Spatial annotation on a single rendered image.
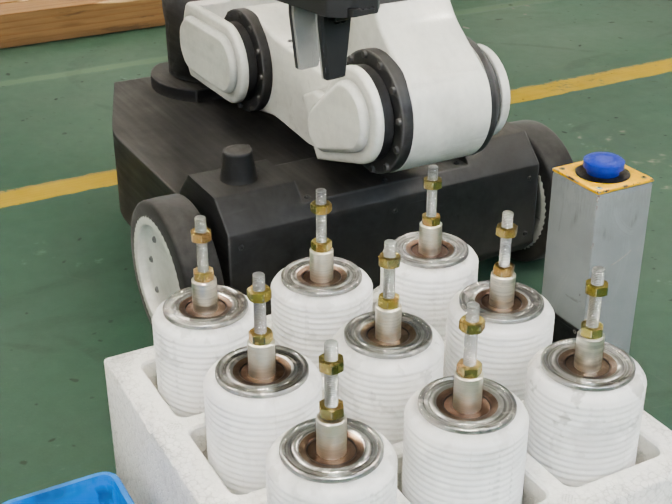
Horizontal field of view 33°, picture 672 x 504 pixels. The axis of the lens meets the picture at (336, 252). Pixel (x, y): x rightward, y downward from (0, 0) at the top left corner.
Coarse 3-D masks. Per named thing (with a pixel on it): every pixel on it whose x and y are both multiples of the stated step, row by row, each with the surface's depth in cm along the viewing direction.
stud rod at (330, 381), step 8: (328, 344) 76; (336, 344) 76; (328, 352) 77; (336, 352) 77; (328, 360) 77; (336, 360) 77; (328, 376) 77; (336, 376) 78; (328, 384) 78; (336, 384) 78; (328, 392) 78; (336, 392) 78; (328, 400) 78; (336, 400) 78
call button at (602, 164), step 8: (600, 152) 111; (608, 152) 111; (584, 160) 110; (592, 160) 109; (600, 160) 109; (608, 160) 109; (616, 160) 109; (624, 160) 110; (592, 168) 109; (600, 168) 108; (608, 168) 108; (616, 168) 108; (600, 176) 109; (608, 176) 109; (616, 176) 109
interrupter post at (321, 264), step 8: (312, 256) 103; (320, 256) 102; (328, 256) 102; (312, 264) 103; (320, 264) 103; (328, 264) 103; (312, 272) 103; (320, 272) 103; (328, 272) 103; (312, 280) 104; (320, 280) 103; (328, 280) 104
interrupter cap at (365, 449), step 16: (288, 432) 82; (304, 432) 82; (352, 432) 82; (368, 432) 82; (288, 448) 81; (304, 448) 81; (352, 448) 81; (368, 448) 80; (288, 464) 79; (304, 464) 79; (320, 464) 79; (336, 464) 79; (352, 464) 79; (368, 464) 79; (320, 480) 77; (336, 480) 77; (352, 480) 78
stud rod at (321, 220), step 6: (318, 192) 100; (324, 192) 100; (318, 198) 100; (324, 198) 100; (318, 204) 101; (324, 204) 101; (318, 216) 101; (324, 216) 101; (318, 222) 102; (324, 222) 102; (318, 228) 102; (324, 228) 102; (318, 234) 102; (324, 234) 102; (318, 240) 102; (324, 240) 102
